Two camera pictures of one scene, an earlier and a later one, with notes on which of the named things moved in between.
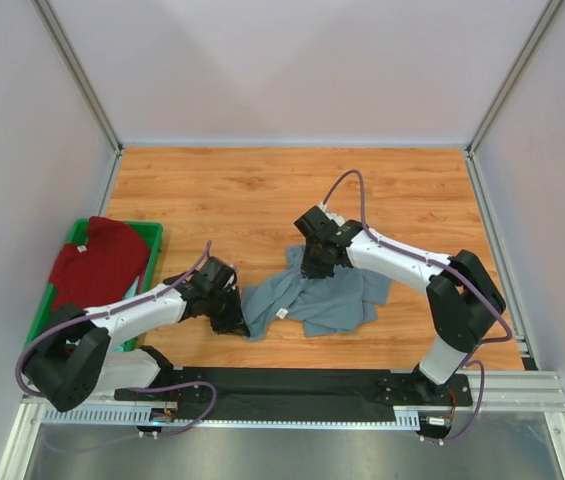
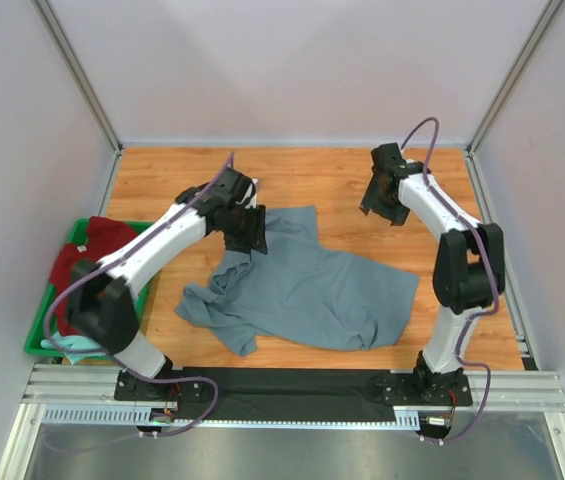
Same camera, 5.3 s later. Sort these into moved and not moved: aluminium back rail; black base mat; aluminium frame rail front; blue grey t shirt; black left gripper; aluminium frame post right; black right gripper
Moved: black left gripper; black right gripper; blue grey t shirt
Not moved: aluminium frame rail front; aluminium frame post right; black base mat; aluminium back rail
